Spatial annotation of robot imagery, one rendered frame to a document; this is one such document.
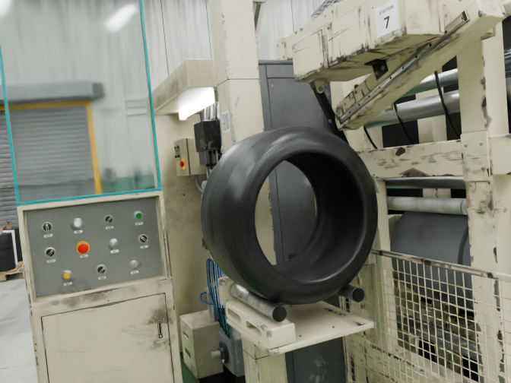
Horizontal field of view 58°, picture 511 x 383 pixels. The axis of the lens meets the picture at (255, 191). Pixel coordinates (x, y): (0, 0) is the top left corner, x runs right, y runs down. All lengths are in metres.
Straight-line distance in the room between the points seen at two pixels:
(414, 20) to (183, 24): 9.89
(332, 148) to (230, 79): 0.50
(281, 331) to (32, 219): 1.07
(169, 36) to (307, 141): 9.71
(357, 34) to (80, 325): 1.46
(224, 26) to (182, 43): 9.21
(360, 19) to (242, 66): 0.48
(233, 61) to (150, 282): 0.95
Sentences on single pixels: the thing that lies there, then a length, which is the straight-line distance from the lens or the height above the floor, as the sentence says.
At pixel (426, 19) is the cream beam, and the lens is 1.38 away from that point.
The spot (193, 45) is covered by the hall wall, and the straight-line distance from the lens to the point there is 10.96.
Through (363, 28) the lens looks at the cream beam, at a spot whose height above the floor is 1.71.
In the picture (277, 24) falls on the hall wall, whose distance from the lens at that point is 11.41.
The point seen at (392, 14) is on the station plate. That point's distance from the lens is 1.36.
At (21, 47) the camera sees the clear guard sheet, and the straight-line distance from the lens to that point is 2.01.
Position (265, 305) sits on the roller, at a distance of 1.42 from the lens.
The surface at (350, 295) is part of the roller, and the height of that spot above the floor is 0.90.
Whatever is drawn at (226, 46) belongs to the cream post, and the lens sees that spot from 1.73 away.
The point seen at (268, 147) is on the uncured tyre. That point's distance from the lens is 1.33.
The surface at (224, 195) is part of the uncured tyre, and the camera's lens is 1.30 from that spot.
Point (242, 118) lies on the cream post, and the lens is 1.69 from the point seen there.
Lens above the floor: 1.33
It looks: 3 degrees down
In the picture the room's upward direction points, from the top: 5 degrees counter-clockwise
